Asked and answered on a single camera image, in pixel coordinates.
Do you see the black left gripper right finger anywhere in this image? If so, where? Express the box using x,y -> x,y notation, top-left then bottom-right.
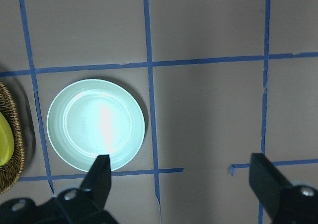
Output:
248,153 -> 296,219

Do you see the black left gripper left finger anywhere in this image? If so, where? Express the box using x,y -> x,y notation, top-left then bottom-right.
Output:
79,154 -> 111,209

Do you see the light green plate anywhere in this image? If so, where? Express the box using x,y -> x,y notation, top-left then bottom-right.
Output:
46,79 -> 146,172

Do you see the yellow banana bunch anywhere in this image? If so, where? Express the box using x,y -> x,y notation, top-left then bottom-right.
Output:
0,113 -> 14,166

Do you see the woven wicker basket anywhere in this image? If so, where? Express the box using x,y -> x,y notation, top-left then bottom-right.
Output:
0,82 -> 25,194

